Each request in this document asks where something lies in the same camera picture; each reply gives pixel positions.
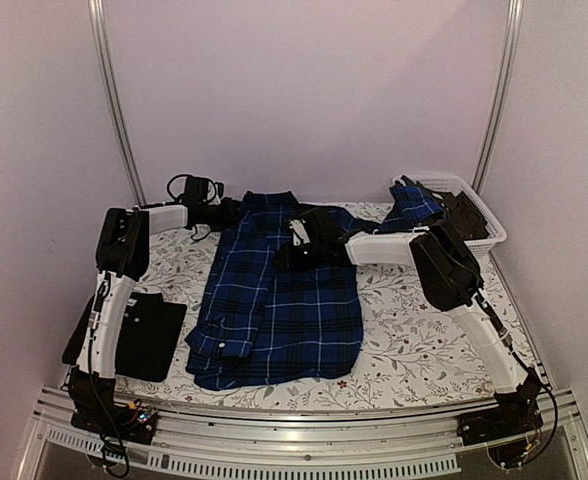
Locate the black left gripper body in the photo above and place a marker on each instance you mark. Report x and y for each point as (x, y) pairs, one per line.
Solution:
(218, 219)

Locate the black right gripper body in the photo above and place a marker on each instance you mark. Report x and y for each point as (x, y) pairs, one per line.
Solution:
(305, 260)

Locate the blue plaid long sleeve shirt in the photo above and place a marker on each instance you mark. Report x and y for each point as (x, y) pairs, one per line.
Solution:
(259, 325)

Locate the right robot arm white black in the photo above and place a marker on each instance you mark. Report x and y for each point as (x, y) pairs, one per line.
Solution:
(450, 278)

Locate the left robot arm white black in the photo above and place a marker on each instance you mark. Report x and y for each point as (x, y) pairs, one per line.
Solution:
(122, 260)

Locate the folded black polo shirt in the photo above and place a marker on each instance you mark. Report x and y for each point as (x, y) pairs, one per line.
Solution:
(148, 337)

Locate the floral patterned table mat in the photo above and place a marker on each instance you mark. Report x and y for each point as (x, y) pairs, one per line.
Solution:
(412, 354)

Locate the dark striped shirt in basket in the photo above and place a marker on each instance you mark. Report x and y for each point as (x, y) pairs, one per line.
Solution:
(466, 217)

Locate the white plastic laundry basket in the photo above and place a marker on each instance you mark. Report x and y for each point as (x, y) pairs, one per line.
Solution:
(434, 183)

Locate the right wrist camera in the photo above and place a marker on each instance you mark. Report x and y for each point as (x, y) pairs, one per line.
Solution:
(299, 233)

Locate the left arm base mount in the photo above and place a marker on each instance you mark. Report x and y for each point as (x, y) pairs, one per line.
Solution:
(133, 422)

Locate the aluminium front rail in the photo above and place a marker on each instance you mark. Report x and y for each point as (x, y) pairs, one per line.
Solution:
(198, 441)

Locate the left aluminium frame post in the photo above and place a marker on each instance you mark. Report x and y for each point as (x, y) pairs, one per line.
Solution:
(102, 46)

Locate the aluminium frame post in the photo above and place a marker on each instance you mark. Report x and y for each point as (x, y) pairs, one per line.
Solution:
(102, 46)
(505, 70)

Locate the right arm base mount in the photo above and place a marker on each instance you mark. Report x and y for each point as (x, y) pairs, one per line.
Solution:
(515, 428)

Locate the right aluminium frame post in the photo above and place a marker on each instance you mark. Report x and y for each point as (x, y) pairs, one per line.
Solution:
(505, 70)

